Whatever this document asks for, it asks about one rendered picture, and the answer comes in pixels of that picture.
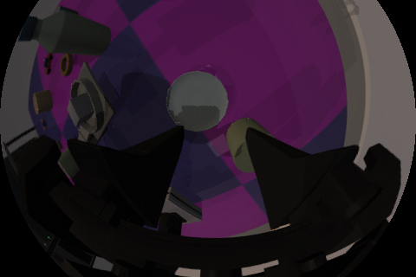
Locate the brown ring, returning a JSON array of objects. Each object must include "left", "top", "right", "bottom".
[{"left": 59, "top": 53, "right": 73, "bottom": 76}]

